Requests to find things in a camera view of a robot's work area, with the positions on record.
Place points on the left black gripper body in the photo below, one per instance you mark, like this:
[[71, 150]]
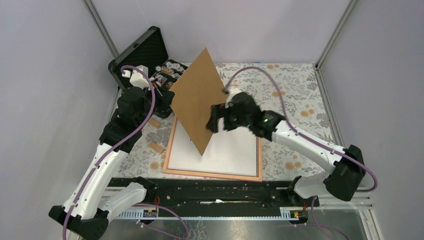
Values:
[[161, 103]]

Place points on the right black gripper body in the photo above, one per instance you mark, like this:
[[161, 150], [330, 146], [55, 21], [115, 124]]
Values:
[[231, 120]]

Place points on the brown cardboard backing board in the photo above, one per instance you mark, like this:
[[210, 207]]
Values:
[[199, 87]]

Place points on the wooden picture frame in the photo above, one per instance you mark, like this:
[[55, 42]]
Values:
[[212, 175]]

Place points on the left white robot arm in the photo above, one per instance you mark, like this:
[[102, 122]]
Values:
[[85, 213]]

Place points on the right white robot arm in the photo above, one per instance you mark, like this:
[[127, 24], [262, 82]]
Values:
[[342, 167]]

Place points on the small wooden block upper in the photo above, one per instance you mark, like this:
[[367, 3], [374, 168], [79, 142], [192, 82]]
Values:
[[154, 123]]

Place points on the small wooden block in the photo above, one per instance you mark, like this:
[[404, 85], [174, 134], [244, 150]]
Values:
[[156, 147], [154, 123]]

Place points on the small wooden block lower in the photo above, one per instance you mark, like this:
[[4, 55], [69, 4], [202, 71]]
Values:
[[156, 147]]

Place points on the orange chip stack rear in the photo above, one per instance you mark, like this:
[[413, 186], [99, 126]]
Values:
[[167, 71]]

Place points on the floral patterned table mat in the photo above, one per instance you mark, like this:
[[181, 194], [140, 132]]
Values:
[[288, 88]]

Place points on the black poker chip case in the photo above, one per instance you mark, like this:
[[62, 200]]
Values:
[[150, 51]]

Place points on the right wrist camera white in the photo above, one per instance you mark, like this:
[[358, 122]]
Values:
[[230, 92]]

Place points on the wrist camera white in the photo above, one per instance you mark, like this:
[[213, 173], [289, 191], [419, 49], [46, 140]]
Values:
[[230, 92], [136, 79]]

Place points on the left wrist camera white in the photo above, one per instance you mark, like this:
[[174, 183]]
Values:
[[136, 79]]

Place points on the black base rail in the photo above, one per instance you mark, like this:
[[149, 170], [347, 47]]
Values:
[[218, 198]]

